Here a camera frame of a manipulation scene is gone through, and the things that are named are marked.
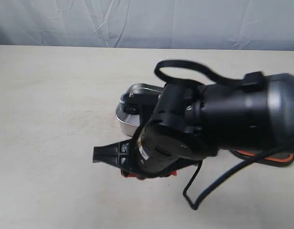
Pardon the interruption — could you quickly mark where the red toy sausage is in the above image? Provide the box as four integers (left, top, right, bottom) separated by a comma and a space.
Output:
120, 169, 177, 180

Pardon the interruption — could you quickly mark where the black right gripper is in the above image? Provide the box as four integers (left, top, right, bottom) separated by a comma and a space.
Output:
93, 84, 218, 174

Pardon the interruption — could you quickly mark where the stainless steel lunch box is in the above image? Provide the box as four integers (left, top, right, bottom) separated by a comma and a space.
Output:
115, 83, 163, 136

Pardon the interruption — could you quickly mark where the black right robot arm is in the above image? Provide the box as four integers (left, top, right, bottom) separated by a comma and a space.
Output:
93, 73, 294, 179

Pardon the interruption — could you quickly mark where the dark transparent box lid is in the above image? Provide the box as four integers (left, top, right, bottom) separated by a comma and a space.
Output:
230, 150, 294, 167

